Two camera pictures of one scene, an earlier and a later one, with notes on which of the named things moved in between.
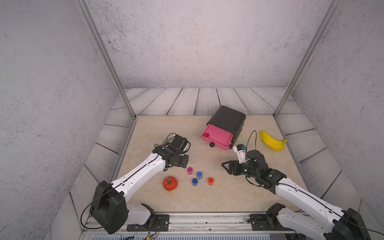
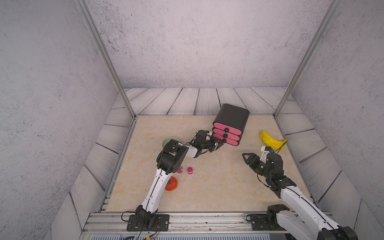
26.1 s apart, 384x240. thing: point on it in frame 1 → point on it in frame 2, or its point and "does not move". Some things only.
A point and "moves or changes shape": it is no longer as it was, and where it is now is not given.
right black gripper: (231, 163) → (254, 158)
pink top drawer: (217, 137) moves or changes shape
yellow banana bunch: (272, 143) does not move
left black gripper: (185, 161) → (213, 141)
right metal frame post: (331, 9) does not move
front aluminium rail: (212, 223) does not move
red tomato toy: (170, 183) does not move
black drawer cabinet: (225, 126) moves or changes shape
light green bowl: (170, 141) does not move
